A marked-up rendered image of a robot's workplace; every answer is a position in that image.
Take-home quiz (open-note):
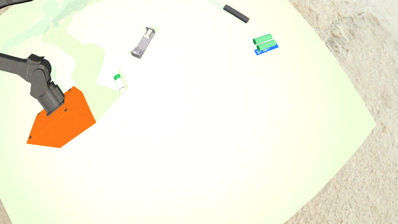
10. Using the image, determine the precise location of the white and green battery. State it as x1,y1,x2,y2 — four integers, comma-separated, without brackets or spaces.
112,71,126,93

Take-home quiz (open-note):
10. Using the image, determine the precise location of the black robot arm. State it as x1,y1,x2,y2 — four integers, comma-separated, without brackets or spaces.
0,0,65,117

